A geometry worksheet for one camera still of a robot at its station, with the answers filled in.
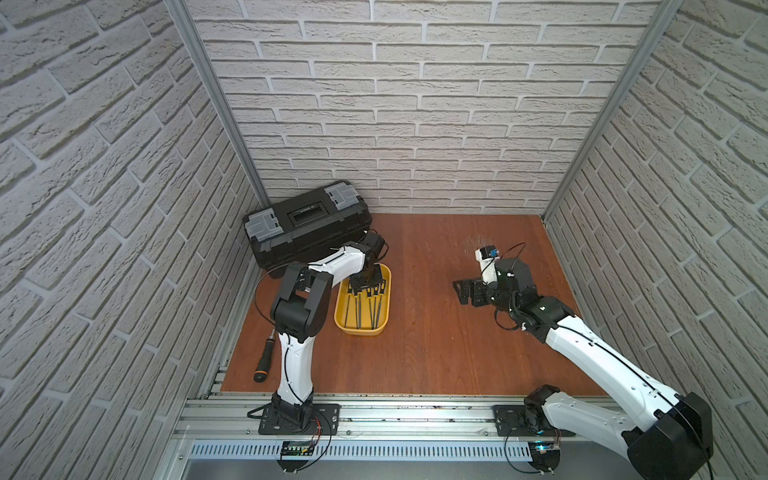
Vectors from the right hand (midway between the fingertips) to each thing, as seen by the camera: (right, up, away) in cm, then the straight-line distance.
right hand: (471, 280), depth 80 cm
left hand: (-28, -2, +19) cm, 34 cm away
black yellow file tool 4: (-27, -5, +17) cm, 33 cm away
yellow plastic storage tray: (-30, -12, +13) cm, 35 cm away
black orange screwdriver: (-58, -26, -1) cm, 63 cm away
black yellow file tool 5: (-25, -5, +17) cm, 31 cm away
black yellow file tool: (-36, -9, +15) cm, 40 cm away
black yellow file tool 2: (-32, -11, +13) cm, 36 cm away
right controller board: (+15, -41, -9) cm, 45 cm away
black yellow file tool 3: (-30, -8, +15) cm, 34 cm away
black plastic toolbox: (-51, +15, +14) cm, 55 cm away
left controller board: (-46, -41, -8) cm, 62 cm away
